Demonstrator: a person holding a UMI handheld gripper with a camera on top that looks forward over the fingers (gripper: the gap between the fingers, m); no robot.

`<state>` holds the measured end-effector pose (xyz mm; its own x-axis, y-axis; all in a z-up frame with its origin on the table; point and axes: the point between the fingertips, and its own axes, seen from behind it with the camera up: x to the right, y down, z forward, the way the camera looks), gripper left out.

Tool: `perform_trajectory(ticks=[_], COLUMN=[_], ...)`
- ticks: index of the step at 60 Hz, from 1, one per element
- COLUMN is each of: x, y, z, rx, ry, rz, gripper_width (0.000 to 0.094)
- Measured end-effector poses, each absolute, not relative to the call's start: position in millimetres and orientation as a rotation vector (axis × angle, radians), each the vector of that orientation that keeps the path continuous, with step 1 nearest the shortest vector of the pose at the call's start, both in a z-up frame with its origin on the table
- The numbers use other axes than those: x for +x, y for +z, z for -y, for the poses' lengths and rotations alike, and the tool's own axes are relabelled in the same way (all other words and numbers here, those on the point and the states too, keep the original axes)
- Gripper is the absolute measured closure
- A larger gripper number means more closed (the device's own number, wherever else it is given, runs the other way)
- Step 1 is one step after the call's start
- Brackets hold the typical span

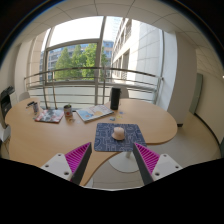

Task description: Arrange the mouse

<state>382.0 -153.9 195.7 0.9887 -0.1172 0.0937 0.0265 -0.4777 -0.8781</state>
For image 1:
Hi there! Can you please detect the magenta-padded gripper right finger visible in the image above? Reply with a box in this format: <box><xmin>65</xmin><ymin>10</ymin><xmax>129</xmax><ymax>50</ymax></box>
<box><xmin>132</xmin><ymin>142</ymin><xmax>184</xmax><ymax>186</ymax></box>

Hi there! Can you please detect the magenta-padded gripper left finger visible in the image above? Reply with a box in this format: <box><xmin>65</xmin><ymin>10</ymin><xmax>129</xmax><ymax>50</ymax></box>
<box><xmin>40</xmin><ymin>141</ymin><xmax>93</xmax><ymax>186</ymax></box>

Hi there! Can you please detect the beige computer mouse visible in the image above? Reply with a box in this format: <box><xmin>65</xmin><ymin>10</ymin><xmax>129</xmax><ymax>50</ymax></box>
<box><xmin>111</xmin><ymin>126</ymin><xmax>126</xmax><ymax>141</ymax></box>

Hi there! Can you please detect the blue patterned mouse pad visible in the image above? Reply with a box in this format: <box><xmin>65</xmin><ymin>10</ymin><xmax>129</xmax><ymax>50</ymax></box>
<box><xmin>93</xmin><ymin>122</ymin><xmax>148</xmax><ymax>153</ymax></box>

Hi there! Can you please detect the white round table base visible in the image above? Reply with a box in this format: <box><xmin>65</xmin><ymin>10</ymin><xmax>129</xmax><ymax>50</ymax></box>
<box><xmin>108</xmin><ymin>151</ymin><xmax>141</xmax><ymax>174</ymax></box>

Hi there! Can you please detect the red and green booklet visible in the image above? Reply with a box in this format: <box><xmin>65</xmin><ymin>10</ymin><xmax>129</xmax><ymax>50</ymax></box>
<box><xmin>33</xmin><ymin>108</ymin><xmax>65</xmax><ymax>125</ymax></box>

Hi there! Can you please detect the white mug with red print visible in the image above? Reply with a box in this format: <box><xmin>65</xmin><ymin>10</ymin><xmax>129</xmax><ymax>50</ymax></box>
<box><xmin>63</xmin><ymin>104</ymin><xmax>74</xmax><ymax>119</ymax></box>

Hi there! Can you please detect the white and blue magazine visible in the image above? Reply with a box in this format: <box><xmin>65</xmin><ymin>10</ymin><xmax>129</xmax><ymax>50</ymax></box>
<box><xmin>75</xmin><ymin>104</ymin><xmax>115</xmax><ymax>123</ymax></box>

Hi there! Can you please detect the small colourful can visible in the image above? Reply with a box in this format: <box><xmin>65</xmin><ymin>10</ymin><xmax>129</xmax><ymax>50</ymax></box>
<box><xmin>31</xmin><ymin>101</ymin><xmax>40</xmax><ymax>116</ymax></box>

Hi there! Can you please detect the black drink bottle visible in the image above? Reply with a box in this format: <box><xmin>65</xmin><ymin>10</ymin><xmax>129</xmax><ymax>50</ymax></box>
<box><xmin>109</xmin><ymin>87</ymin><xmax>122</xmax><ymax>111</ymax></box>

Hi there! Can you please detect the metal balcony railing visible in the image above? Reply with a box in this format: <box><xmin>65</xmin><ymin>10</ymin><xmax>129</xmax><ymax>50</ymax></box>
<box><xmin>23</xmin><ymin>66</ymin><xmax>164</xmax><ymax>109</ymax></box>

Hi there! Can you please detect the black office chair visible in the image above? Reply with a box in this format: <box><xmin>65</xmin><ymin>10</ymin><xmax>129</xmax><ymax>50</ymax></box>
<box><xmin>0</xmin><ymin>85</ymin><xmax>16</xmax><ymax>129</ymax></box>

